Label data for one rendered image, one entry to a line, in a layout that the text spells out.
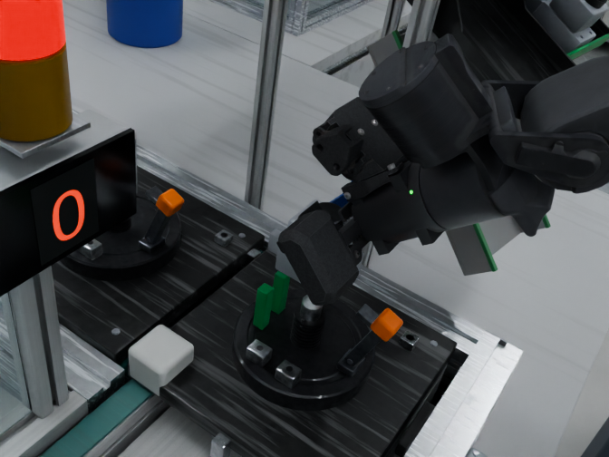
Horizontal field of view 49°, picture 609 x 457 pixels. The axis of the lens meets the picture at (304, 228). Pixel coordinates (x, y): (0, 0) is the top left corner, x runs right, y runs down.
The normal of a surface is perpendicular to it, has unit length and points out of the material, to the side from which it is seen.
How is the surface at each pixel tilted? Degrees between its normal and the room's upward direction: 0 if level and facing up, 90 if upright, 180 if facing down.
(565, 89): 38
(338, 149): 90
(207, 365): 0
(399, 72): 46
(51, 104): 90
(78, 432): 0
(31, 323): 90
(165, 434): 0
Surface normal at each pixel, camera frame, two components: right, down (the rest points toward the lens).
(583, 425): 0.14, -0.77
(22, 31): 0.47, 0.61
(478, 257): -0.69, 0.38
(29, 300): 0.82, 0.44
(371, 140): 0.50, -0.48
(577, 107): -0.50, -0.72
